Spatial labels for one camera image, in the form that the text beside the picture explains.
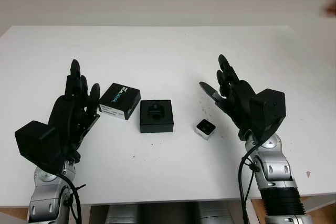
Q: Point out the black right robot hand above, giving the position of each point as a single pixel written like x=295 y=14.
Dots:
x=239 y=100

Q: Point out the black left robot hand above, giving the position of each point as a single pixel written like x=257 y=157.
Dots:
x=68 y=119

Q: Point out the small silver cube camera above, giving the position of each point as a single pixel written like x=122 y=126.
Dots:
x=204 y=127

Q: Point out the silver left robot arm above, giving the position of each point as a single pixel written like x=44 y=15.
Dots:
x=44 y=195

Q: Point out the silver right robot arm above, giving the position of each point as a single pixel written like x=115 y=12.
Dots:
x=278 y=171

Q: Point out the black RealSense box lid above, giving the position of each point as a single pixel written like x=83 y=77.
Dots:
x=119 y=98

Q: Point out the blurred person hand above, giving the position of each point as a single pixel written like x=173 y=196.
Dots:
x=330 y=9

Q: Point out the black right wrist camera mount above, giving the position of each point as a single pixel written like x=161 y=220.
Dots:
x=270 y=111

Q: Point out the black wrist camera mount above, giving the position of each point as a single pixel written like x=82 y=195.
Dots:
x=270 y=111
x=36 y=145

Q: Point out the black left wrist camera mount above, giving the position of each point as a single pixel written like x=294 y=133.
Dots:
x=36 y=145

